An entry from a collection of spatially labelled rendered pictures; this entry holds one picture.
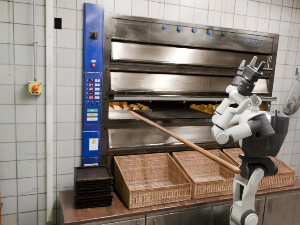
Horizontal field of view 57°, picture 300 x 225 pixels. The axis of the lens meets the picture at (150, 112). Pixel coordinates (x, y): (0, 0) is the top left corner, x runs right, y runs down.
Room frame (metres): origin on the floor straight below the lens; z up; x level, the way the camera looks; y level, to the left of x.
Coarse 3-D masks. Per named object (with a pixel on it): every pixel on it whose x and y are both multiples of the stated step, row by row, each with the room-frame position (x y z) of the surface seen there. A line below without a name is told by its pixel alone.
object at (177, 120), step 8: (112, 120) 2.45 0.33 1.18; (120, 120) 2.47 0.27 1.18; (128, 120) 2.49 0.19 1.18; (136, 120) 2.52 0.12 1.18; (152, 120) 2.58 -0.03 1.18; (160, 120) 2.61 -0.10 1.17; (168, 120) 2.64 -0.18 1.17; (176, 120) 2.67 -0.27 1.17; (184, 120) 2.71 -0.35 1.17; (192, 120) 2.74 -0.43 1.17; (200, 120) 2.78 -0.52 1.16; (208, 120) 2.82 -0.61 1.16
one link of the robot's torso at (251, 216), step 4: (248, 216) 1.83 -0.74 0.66; (252, 216) 1.84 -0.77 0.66; (256, 216) 1.85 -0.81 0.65; (232, 220) 1.98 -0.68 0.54; (248, 220) 1.83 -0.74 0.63; (252, 220) 1.83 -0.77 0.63; (256, 220) 1.84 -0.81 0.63; (232, 224) 1.96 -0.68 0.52; (236, 224) 1.93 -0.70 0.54; (248, 224) 1.82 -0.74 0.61; (252, 224) 1.83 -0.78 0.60; (256, 224) 1.86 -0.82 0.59
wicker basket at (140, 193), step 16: (128, 160) 2.44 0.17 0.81; (144, 160) 2.51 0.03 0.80; (160, 160) 2.57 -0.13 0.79; (128, 176) 2.41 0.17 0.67; (144, 176) 2.47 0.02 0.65; (160, 176) 2.53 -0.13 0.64; (176, 176) 2.42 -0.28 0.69; (128, 192) 2.01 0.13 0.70; (144, 192) 2.03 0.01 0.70; (160, 192) 2.08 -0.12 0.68; (176, 192) 2.14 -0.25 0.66; (128, 208) 1.99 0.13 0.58
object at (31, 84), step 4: (28, 84) 2.11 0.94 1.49; (32, 84) 2.11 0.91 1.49; (36, 84) 2.13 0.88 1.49; (40, 84) 2.14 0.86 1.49; (28, 88) 2.11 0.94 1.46; (40, 88) 2.14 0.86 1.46; (28, 92) 2.11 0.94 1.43; (32, 92) 2.11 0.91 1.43; (36, 92) 2.12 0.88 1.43; (40, 92) 2.14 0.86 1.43
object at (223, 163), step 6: (138, 114) 2.65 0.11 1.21; (144, 120) 2.47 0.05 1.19; (156, 126) 2.21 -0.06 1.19; (168, 132) 2.00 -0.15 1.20; (180, 138) 1.83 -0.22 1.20; (186, 144) 1.75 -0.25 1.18; (192, 144) 1.69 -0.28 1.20; (198, 150) 1.61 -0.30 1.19; (204, 150) 1.57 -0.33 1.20; (210, 156) 1.49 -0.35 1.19; (216, 156) 1.47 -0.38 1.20; (222, 162) 1.39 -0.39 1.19; (228, 162) 1.38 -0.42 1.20; (228, 168) 1.35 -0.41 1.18; (234, 168) 1.31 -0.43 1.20
